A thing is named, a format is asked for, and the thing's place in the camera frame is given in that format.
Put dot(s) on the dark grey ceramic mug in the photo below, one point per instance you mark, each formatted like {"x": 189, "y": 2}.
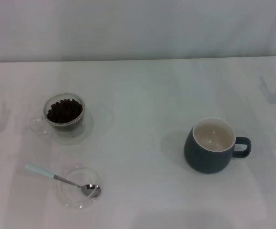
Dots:
{"x": 202, "y": 158}

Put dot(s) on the coffee beans pile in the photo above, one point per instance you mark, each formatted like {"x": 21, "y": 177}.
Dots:
{"x": 65, "y": 112}

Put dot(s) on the clear glass cup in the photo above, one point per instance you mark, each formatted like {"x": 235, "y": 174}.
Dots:
{"x": 47, "y": 127}

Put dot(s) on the small clear glass dish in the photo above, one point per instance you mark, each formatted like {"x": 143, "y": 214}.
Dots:
{"x": 68, "y": 195}

